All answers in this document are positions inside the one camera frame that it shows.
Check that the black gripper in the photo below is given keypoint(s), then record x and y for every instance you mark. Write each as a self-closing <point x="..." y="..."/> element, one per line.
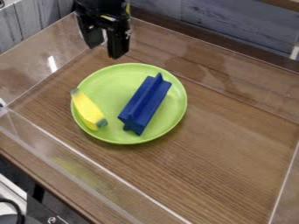
<point x="93" y="10"/>

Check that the yellow toy banana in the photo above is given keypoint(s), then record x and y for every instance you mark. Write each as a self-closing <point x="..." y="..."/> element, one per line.
<point x="89" y="110"/>

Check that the green round plate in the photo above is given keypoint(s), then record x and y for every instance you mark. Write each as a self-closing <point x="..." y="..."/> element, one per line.
<point x="110" y="87"/>

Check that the blue star-shaped block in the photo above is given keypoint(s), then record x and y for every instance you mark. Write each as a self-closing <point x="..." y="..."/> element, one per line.
<point x="143" y="104"/>

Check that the clear acrylic enclosure wall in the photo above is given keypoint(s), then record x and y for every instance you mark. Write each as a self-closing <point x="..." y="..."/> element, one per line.
<point x="222" y="169"/>

